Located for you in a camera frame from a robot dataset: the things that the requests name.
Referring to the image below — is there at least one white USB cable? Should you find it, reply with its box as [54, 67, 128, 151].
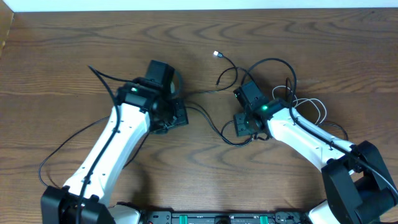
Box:
[271, 85, 328, 126]

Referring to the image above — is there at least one black camera cable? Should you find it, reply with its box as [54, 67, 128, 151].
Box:
[74, 64, 134, 224]
[241, 57, 398, 200]

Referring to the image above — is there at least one black left camera cable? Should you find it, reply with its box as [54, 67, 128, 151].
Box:
[74, 64, 134, 224]

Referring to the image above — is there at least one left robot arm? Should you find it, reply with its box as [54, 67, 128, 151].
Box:
[40, 60, 188, 223]

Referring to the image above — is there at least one black right camera cable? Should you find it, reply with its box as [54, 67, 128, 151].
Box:
[241, 57, 398, 200]

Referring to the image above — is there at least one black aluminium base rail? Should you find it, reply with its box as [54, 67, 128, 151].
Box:
[138, 210, 311, 224]

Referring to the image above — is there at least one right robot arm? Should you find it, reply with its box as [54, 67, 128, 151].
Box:
[234, 82, 397, 224]

